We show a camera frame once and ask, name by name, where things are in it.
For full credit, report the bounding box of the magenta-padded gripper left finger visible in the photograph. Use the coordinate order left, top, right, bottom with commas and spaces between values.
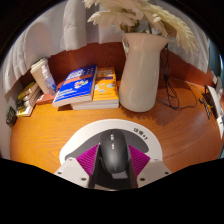
54, 143, 101, 190

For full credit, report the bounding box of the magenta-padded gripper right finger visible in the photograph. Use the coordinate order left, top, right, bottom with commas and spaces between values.
127, 144, 172, 189

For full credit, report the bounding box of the dark grey computer mouse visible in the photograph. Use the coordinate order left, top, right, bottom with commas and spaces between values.
99, 129, 130, 174

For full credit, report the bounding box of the round white grey mouse pad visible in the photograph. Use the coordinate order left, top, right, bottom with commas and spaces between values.
59, 118, 164, 166

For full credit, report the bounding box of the yellow and white book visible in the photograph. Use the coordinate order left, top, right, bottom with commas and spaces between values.
15, 99, 42, 118

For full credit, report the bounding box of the red flat book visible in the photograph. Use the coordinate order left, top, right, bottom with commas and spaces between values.
35, 92, 58, 106

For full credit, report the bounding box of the thick black book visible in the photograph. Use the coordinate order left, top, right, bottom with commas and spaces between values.
16, 94, 42, 111

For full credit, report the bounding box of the thin black book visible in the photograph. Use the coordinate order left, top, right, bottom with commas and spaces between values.
16, 89, 41, 106

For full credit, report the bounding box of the blue covered book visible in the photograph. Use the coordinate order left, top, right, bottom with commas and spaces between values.
52, 64, 98, 108

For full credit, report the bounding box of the orange covered book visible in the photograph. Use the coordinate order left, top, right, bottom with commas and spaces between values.
70, 67, 120, 111

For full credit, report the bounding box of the yellow covered book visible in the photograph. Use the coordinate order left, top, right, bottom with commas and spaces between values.
16, 81, 39, 100

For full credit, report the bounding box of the white ceramic vase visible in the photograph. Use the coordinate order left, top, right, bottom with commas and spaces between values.
118, 32, 173, 113

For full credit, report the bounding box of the cream tumbler with lid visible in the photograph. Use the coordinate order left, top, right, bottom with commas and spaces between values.
29, 57, 51, 95

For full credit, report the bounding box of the white pleated curtain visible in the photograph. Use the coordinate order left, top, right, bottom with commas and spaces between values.
1, 0, 214, 94

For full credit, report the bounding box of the white and pink flower bunch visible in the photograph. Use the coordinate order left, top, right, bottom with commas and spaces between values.
83, 0, 198, 54

